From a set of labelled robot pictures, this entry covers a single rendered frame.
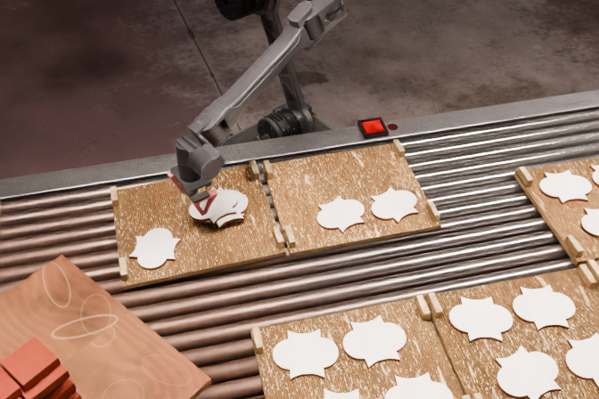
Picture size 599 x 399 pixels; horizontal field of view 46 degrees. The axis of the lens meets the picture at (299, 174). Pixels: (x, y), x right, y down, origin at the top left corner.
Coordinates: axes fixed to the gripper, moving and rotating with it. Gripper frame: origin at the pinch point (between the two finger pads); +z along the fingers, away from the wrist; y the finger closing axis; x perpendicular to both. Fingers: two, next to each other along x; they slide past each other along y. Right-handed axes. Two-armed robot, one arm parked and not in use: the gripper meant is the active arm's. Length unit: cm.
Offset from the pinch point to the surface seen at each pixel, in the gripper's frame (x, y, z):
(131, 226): 14.5, 9.0, 8.0
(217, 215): -4.0, -4.2, 3.8
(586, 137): -115, -37, 8
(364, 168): -49, -9, 7
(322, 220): -26.6, -19.5, 6.6
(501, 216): -68, -45, 9
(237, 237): -5.9, -10.6, 7.8
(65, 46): -50, 259, 99
